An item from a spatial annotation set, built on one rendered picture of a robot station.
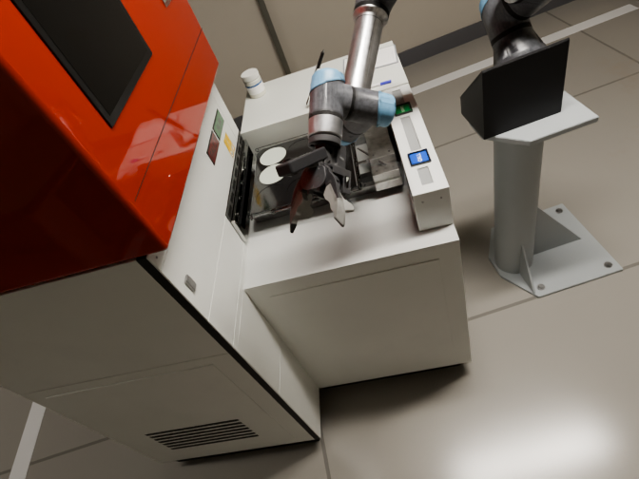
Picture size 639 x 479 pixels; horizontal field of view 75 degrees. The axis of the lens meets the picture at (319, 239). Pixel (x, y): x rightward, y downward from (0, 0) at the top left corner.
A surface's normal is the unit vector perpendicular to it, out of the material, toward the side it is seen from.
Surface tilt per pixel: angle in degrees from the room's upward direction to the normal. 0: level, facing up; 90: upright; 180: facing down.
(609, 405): 0
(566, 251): 0
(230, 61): 90
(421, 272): 90
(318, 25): 90
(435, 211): 90
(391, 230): 0
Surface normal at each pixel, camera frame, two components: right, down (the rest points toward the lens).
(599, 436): -0.30, -0.65
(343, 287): 0.04, 0.73
